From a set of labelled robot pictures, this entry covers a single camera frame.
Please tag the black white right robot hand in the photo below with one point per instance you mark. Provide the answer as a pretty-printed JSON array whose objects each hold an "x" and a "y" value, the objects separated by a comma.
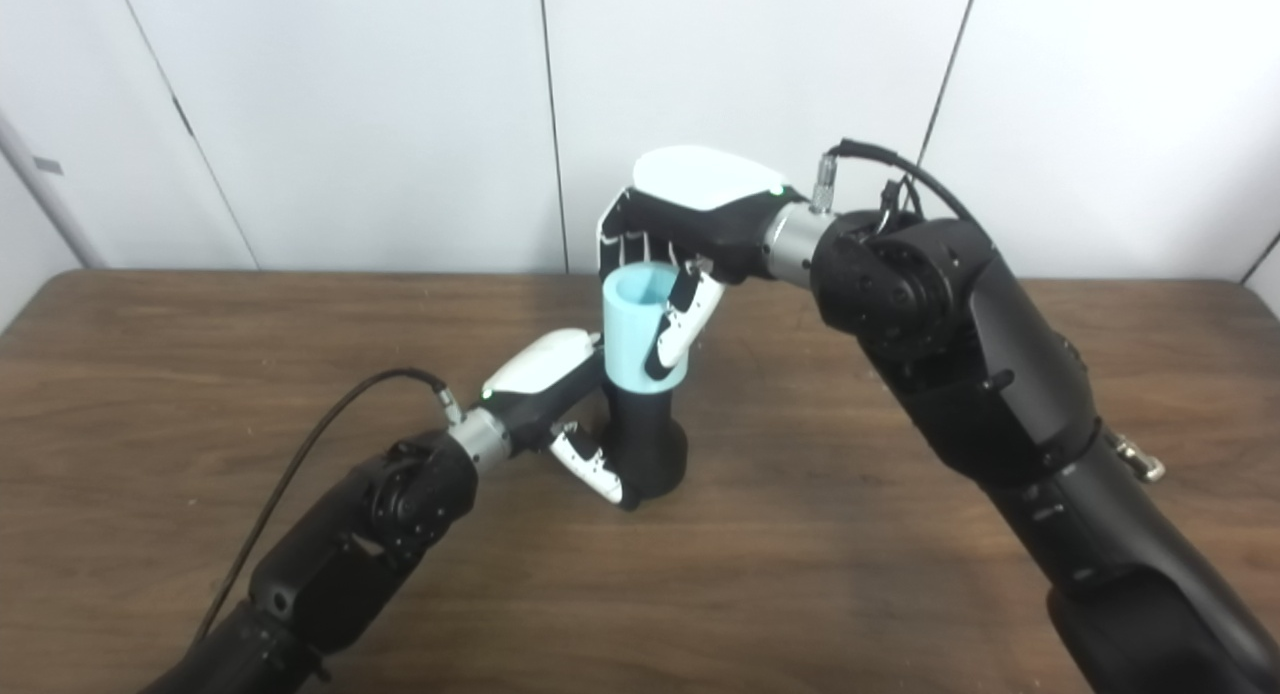
[{"x": 710, "y": 214}]

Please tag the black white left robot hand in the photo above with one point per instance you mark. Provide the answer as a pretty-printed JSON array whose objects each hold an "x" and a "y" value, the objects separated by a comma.
[{"x": 540, "y": 374}]

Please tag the black flared nozzle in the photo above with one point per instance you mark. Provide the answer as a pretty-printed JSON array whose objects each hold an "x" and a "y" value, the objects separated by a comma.
[{"x": 650, "y": 444}]

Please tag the silver elbow connector plug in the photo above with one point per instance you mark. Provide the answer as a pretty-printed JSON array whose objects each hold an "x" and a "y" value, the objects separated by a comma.
[{"x": 1138, "y": 457}]

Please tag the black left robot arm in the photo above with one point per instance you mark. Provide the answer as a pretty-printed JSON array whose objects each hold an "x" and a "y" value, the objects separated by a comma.
[{"x": 350, "y": 554}]

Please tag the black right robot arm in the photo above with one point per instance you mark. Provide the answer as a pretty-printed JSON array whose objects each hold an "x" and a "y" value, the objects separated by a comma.
[{"x": 980, "y": 374}]

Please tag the white corner post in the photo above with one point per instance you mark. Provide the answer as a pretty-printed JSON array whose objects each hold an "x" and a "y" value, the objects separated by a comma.
[{"x": 50, "y": 199}]

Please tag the small grey wall label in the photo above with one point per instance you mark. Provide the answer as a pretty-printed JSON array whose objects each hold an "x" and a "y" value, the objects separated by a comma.
[{"x": 48, "y": 166}]

